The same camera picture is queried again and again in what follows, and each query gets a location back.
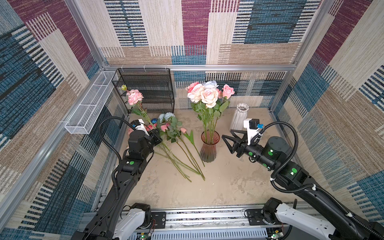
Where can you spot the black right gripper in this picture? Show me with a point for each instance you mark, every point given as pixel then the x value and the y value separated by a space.
pixel 240 145

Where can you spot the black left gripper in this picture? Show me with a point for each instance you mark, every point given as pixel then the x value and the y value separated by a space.
pixel 155 136

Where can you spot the white ribbed ceramic vase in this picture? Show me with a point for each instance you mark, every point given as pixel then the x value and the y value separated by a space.
pixel 239 116

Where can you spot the red glass vase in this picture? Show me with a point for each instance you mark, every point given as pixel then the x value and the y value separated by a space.
pixel 208 152

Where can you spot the pink carnation spray stem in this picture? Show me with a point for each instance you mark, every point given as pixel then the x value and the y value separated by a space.
pixel 135 98

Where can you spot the pink rose spray stem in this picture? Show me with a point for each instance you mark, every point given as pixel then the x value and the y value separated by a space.
pixel 222 101

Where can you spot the large pale pink peony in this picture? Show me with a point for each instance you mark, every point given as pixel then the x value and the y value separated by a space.
pixel 197 94

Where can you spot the white rose stem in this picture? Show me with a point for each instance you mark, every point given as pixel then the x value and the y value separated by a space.
pixel 210 85

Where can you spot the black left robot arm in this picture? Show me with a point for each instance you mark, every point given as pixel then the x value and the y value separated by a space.
pixel 107 224

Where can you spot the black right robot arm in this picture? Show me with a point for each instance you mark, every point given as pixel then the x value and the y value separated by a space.
pixel 287 177

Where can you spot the pile of artificial flowers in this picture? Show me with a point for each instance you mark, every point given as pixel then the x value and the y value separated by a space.
pixel 170 132

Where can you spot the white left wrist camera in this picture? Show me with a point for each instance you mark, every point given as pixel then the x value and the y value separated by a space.
pixel 139 125

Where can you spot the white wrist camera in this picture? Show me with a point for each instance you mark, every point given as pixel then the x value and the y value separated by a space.
pixel 139 125
pixel 254 130

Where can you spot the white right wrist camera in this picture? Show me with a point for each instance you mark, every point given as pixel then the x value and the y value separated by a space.
pixel 254 130

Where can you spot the black wire shelf rack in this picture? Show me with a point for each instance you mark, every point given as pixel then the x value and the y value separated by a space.
pixel 154 83

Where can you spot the white wire mesh basket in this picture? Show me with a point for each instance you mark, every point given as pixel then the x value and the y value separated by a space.
pixel 87 112

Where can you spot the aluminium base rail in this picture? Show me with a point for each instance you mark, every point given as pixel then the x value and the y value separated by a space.
pixel 236 222

